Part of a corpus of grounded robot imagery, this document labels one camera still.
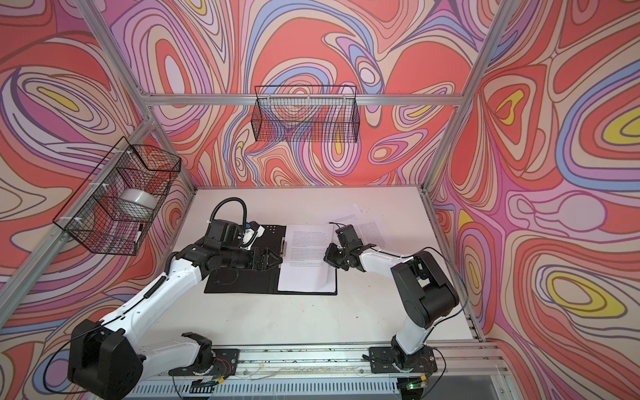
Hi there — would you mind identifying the aluminium frame right post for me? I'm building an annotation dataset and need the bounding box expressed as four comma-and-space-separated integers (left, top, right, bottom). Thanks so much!
421, 1, 520, 193

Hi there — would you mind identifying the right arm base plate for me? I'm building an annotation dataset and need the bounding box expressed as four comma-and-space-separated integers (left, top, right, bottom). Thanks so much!
363, 346, 438, 377

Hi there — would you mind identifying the marker pen in basket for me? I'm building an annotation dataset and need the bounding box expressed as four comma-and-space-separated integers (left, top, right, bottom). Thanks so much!
134, 228, 143, 247

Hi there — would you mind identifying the aluminium frame back bar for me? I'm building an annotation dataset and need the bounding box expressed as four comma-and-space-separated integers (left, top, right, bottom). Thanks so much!
142, 94, 463, 106

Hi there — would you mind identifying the white vented panel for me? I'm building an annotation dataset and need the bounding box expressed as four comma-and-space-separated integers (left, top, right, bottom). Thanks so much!
126, 378, 401, 399

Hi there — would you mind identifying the black wire basket wall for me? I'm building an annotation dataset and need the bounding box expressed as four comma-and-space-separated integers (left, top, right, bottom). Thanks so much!
251, 84, 360, 143
53, 138, 182, 256

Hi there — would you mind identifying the orange black folder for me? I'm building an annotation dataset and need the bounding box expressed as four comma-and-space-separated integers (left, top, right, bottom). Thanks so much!
204, 225, 338, 296

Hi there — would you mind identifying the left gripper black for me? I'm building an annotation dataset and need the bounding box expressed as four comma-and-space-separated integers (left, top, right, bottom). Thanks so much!
219, 247, 283, 272

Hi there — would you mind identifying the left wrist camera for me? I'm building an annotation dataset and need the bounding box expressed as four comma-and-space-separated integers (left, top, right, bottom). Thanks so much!
203, 219, 243, 250

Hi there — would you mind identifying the black wire basket back wall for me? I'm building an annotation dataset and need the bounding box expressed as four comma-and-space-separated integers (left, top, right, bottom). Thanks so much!
251, 84, 360, 143

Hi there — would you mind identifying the white tape roll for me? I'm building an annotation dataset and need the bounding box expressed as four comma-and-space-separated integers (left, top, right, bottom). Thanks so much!
117, 188, 158, 221

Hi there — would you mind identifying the aluminium front rail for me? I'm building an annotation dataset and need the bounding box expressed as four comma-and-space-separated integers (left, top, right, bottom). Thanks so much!
97, 342, 511, 381

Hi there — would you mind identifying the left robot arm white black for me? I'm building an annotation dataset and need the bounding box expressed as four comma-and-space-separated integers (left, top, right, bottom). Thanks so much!
68, 244, 283, 399

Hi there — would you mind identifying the aluminium frame left post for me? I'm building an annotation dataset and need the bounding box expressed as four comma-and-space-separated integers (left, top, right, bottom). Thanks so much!
74, 0, 196, 191

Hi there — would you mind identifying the printed paper sheet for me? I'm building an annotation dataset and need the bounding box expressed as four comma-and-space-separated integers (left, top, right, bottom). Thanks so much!
277, 224, 337, 294
329, 203, 387, 248

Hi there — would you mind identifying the black wire basket left wall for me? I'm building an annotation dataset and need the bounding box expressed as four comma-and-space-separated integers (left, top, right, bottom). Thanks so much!
53, 138, 182, 256

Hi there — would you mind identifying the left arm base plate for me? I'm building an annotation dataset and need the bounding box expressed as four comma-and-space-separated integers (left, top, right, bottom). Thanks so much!
168, 348, 240, 378

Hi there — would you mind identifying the aluminium frame post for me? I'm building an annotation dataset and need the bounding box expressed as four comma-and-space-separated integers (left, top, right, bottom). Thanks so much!
421, 1, 520, 193
74, 0, 196, 191

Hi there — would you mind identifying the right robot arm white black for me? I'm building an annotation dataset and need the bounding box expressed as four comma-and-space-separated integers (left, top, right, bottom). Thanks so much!
324, 223, 460, 377

